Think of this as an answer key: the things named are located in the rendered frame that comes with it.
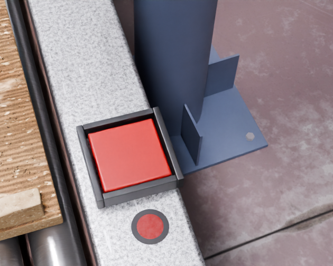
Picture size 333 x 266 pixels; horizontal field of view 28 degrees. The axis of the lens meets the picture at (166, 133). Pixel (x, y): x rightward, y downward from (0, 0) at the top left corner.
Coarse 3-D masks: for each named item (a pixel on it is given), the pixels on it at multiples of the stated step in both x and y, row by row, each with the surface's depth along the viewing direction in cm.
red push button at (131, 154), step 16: (112, 128) 58; (128, 128) 58; (144, 128) 59; (96, 144) 58; (112, 144) 58; (128, 144) 58; (144, 144) 58; (160, 144) 58; (96, 160) 57; (112, 160) 57; (128, 160) 57; (144, 160) 57; (160, 160) 57; (112, 176) 56; (128, 176) 56; (144, 176) 56; (160, 176) 56
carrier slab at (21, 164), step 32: (0, 0) 65; (0, 32) 63; (0, 64) 61; (0, 96) 59; (0, 128) 57; (32, 128) 57; (0, 160) 56; (32, 160) 56; (0, 192) 54; (32, 224) 53
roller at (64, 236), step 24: (24, 24) 68; (24, 48) 65; (24, 72) 63; (48, 120) 61; (48, 144) 59; (72, 216) 56; (48, 240) 54; (72, 240) 55; (48, 264) 53; (72, 264) 53
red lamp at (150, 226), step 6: (144, 216) 56; (150, 216) 56; (156, 216) 56; (138, 222) 55; (144, 222) 55; (150, 222) 55; (156, 222) 55; (162, 222) 55; (138, 228) 55; (144, 228) 55; (150, 228) 55; (156, 228) 55; (162, 228) 55; (144, 234) 55; (150, 234) 55; (156, 234) 55
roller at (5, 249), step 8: (8, 240) 54; (16, 240) 55; (0, 248) 54; (8, 248) 54; (16, 248) 55; (0, 256) 53; (8, 256) 53; (16, 256) 54; (0, 264) 53; (8, 264) 53; (16, 264) 54
